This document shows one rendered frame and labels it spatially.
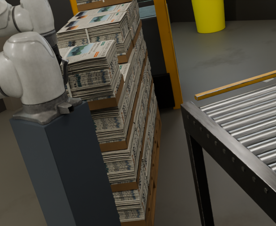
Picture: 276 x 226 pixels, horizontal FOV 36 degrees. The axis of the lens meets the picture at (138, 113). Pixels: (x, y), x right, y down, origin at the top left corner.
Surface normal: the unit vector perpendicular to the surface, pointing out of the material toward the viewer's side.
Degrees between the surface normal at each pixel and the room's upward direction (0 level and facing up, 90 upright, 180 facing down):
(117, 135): 90
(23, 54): 70
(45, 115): 15
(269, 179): 0
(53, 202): 90
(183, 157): 0
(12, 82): 91
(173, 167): 0
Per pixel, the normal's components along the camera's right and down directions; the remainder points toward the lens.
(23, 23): -0.18, 0.55
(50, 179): -0.61, 0.44
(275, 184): -0.20, -0.89
